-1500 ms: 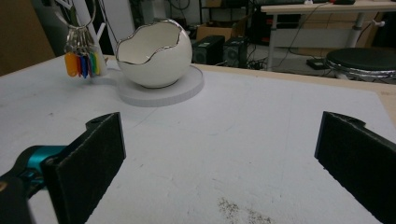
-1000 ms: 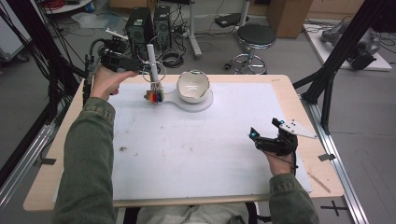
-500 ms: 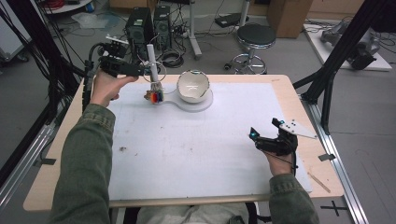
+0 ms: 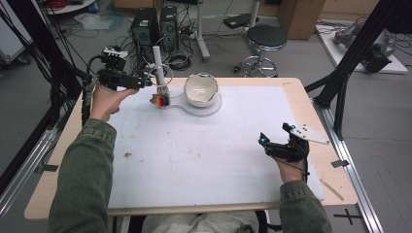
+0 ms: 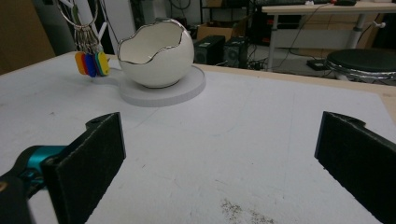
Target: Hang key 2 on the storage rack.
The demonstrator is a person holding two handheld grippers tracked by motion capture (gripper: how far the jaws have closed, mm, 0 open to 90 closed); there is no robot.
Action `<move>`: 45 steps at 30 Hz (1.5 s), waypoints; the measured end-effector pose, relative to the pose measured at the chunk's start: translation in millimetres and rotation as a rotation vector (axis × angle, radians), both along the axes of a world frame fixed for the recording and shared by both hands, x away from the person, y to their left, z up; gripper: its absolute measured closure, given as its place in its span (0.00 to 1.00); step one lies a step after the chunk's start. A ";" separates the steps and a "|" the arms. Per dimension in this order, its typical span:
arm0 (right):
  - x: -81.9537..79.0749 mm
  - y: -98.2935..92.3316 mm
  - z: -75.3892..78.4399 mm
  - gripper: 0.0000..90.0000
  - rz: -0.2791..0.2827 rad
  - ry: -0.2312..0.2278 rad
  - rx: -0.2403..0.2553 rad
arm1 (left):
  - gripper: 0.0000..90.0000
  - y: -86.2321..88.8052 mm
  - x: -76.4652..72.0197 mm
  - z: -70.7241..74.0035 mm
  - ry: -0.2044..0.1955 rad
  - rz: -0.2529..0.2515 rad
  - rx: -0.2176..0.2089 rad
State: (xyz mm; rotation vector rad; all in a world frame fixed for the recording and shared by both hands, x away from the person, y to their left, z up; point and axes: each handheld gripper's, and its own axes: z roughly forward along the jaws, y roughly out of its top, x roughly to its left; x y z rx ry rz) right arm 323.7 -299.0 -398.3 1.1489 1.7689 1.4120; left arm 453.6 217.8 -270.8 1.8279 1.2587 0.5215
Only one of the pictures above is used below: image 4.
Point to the black metal frame strut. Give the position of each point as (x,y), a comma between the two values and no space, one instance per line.
(353,55)

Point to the clear plastic bag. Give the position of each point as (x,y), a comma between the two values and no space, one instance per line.
(94,21)

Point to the flat black device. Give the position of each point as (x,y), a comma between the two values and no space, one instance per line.
(240,20)

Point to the aluminium rail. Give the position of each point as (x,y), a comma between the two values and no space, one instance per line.
(353,174)
(22,181)

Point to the white table mat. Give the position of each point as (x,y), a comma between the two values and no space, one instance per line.
(210,161)

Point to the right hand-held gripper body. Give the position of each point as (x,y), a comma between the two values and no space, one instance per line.
(291,149)

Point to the brown cardboard box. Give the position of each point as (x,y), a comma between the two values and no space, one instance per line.
(299,17)

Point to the slim black computer tower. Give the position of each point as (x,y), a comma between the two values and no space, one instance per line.
(168,27)

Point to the person's left hand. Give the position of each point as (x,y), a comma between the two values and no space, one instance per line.
(105,102)

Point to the white stand with post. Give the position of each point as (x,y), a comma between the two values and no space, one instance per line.
(194,108)

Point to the thin wooden stick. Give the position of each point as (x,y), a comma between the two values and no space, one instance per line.
(331,190)

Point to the black round stool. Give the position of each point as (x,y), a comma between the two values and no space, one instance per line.
(266,40)

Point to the grey tape piece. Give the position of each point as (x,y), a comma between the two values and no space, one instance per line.
(340,163)

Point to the person's lap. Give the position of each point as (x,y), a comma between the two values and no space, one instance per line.
(200,222)

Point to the white board with grey device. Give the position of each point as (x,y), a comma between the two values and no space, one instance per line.
(366,48)

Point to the white table leg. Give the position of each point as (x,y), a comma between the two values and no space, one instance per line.
(201,32)

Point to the person's right hand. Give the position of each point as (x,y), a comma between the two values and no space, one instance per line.
(290,172)

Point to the large black computer tower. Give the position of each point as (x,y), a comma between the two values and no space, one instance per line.
(144,30)

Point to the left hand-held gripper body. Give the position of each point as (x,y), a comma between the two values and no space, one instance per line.
(116,76)

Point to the white chipped bowl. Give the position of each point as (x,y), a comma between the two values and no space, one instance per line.
(200,92)

